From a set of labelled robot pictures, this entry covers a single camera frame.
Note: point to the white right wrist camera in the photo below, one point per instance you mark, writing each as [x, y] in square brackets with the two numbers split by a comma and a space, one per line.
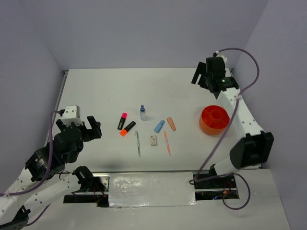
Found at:
[219, 54]

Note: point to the small white eraser box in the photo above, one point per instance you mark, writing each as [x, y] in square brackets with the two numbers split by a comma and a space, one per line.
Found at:
[153, 140]

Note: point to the aluminium table rail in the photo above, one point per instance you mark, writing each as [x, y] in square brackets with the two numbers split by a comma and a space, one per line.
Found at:
[233, 80]
[53, 113]

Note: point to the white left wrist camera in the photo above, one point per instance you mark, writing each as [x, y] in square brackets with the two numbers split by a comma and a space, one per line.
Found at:
[71, 115]

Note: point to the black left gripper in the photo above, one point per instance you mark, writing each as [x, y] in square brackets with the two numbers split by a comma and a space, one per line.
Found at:
[96, 132]

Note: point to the silver foil covered panel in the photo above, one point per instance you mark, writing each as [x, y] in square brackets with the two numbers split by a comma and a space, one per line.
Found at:
[170, 189]

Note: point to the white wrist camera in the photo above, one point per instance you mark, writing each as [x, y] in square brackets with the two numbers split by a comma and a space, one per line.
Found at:
[71, 115]
[219, 54]

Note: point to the right aluminium table rail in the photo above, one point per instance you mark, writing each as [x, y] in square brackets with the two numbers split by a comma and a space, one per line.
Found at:
[233, 80]

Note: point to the orange pen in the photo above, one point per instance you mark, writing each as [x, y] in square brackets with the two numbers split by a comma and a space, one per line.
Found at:
[167, 144]

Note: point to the small blue cap bottle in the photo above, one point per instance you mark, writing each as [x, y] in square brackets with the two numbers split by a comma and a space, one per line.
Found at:
[142, 113]

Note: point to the left aluminium table rail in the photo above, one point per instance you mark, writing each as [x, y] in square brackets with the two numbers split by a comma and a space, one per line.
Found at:
[53, 113]

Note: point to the orange black highlighter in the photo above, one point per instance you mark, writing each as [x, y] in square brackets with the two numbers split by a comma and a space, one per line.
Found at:
[127, 128]

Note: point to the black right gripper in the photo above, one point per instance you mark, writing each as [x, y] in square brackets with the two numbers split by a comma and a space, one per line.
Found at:
[201, 69]

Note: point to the pink black highlighter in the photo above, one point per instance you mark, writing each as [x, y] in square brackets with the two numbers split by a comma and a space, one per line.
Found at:
[122, 121]

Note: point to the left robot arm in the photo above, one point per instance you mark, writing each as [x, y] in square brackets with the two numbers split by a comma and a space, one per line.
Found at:
[23, 197]

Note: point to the orange round organizer container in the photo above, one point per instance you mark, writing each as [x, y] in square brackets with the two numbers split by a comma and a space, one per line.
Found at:
[213, 120]

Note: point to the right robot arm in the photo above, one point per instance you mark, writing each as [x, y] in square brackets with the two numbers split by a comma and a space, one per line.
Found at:
[254, 144]

